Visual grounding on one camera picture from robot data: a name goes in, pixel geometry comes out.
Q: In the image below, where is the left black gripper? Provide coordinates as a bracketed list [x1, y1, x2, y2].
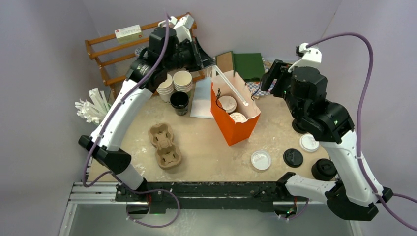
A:
[164, 36, 216, 73]

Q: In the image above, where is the white cup lid picked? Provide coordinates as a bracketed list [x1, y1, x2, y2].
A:
[218, 95, 237, 114]

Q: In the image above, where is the orange paper bag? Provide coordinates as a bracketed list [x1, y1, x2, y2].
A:
[210, 70, 261, 146]

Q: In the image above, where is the white cup lid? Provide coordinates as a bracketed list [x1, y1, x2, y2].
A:
[299, 134, 320, 153]
[251, 150, 272, 171]
[229, 112, 247, 123]

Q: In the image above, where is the pulp cup carrier tray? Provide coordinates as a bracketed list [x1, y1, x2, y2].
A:
[148, 123, 182, 170]

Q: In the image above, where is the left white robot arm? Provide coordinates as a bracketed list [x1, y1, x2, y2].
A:
[79, 27, 216, 201]

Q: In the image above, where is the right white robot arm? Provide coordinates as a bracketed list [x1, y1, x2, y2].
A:
[261, 60, 393, 221]

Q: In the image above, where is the blue checkered paper bag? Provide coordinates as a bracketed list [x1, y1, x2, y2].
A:
[245, 81, 270, 97]

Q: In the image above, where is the green paper bag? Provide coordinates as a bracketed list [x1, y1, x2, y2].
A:
[214, 51, 265, 82]

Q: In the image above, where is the right white cup stack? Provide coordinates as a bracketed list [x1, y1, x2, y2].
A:
[173, 71, 193, 97]

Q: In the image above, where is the white cup stack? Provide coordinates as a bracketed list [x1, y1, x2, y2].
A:
[173, 71, 193, 97]
[157, 74, 175, 103]

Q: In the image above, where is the black paper cup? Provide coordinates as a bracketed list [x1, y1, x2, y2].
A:
[170, 91, 189, 116]

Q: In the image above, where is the left white cup stack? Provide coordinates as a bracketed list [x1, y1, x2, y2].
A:
[157, 74, 175, 103]

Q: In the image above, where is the white pink clip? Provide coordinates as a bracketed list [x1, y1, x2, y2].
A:
[158, 20, 170, 27]

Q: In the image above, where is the black cup lid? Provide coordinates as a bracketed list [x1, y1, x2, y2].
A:
[292, 119, 307, 134]
[283, 148, 304, 168]

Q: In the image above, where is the blue white jar left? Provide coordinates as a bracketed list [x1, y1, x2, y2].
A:
[134, 47, 145, 58]

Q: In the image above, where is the white green box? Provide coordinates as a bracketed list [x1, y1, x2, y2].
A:
[114, 25, 143, 44]

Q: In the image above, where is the black lid stack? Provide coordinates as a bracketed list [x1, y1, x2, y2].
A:
[311, 158, 337, 181]

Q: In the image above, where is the wooden shelf rack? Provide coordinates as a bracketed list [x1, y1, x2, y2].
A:
[85, 12, 205, 102]

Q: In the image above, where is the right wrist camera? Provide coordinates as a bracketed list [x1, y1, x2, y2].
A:
[288, 43, 322, 72]

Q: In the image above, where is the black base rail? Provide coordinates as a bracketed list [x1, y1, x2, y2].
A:
[68, 180, 356, 216]

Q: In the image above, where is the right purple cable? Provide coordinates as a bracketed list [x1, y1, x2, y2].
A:
[277, 32, 417, 232]

